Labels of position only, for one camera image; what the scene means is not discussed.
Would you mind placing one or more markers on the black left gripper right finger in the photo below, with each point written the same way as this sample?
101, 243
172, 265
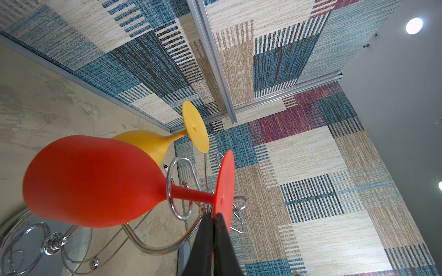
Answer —
225, 261

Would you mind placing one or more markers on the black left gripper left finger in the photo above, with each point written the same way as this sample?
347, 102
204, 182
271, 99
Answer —
200, 260

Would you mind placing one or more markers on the red plastic wine glass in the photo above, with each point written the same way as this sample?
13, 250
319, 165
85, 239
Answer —
79, 174

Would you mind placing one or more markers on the yellow plastic wine glass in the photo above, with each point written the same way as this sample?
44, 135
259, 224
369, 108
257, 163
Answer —
156, 145

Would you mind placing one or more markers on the chrome wine glass rack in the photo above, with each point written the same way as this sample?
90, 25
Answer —
16, 227

